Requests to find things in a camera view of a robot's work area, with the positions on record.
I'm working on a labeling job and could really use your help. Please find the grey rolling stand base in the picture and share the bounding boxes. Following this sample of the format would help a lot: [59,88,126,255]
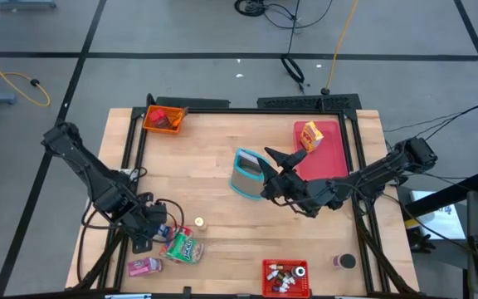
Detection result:
[0,0,57,11]

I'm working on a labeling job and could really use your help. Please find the pink plastic bin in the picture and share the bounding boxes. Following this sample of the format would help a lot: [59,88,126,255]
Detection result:
[292,120,350,182]

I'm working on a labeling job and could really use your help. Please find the blue Frosted Flakes cereal box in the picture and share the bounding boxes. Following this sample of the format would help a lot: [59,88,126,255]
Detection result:
[155,223,173,242]

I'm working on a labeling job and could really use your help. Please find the looped yellow floor cable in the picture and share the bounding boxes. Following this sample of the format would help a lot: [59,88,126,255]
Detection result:
[0,43,51,108]

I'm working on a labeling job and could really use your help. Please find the red cereal box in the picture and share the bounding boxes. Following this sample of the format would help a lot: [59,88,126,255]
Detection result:
[168,225,194,242]

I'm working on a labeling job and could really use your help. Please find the black flat bar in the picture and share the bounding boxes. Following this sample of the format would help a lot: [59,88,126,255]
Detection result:
[154,96,231,110]

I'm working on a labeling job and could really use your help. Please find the long yellow cable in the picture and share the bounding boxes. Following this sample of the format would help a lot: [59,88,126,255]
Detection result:
[324,0,359,95]

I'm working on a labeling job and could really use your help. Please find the black cable coil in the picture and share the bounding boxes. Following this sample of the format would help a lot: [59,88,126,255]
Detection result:
[233,0,267,17]

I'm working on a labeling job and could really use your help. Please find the red plastic basket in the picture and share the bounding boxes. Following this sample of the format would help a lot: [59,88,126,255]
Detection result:
[261,258,311,299]

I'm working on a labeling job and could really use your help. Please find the black desk leg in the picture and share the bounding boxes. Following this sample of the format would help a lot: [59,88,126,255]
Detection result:
[400,170,478,221]

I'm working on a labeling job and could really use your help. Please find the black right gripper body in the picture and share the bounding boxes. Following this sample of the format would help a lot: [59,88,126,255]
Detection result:
[261,171,328,218]

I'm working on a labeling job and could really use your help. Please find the orange plastic basket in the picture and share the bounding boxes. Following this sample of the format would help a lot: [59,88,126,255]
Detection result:
[142,105,189,135]

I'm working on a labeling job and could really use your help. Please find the blue grey basket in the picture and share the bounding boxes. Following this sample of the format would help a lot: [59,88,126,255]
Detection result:
[228,147,271,201]

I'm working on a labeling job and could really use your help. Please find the black cable loop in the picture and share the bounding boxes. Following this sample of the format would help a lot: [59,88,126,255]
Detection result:
[280,55,306,93]

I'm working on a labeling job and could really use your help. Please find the black clamp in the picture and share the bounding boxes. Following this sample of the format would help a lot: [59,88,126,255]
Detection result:
[408,228,437,254]

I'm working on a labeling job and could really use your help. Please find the small red box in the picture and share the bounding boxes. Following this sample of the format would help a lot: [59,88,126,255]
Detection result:
[150,107,172,129]

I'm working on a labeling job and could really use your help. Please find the black table frame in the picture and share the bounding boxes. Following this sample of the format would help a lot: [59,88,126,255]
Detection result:
[65,93,422,299]

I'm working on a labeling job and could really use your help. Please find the white paper sheet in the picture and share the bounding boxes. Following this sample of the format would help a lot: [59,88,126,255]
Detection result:
[404,189,456,241]

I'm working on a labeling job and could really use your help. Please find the spice jar black lid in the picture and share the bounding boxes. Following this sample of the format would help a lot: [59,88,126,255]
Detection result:
[331,252,357,270]

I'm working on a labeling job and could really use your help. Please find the green Apple Jacks cereal box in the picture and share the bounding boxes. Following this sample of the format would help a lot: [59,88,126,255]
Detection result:
[159,233,206,266]

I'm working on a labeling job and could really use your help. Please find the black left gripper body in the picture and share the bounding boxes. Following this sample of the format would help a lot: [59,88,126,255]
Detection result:
[112,194,157,242]

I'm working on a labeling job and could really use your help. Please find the small pink box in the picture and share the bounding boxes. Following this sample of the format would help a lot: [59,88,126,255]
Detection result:
[127,256,164,278]

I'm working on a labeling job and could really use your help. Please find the black perforated plate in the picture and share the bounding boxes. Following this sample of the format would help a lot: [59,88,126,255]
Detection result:
[256,93,363,111]

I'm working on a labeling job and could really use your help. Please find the yellow Corn Pops cereal box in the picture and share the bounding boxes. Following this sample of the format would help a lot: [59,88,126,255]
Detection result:
[299,120,325,154]

